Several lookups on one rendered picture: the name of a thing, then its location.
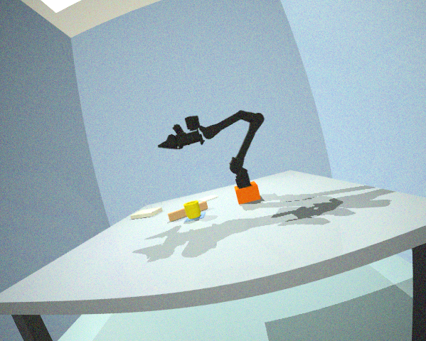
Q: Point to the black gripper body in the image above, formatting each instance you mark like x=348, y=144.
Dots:
x=179, y=141

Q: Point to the yellow cup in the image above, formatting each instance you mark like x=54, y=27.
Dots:
x=192, y=209

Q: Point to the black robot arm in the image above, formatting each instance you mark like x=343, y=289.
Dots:
x=236, y=164

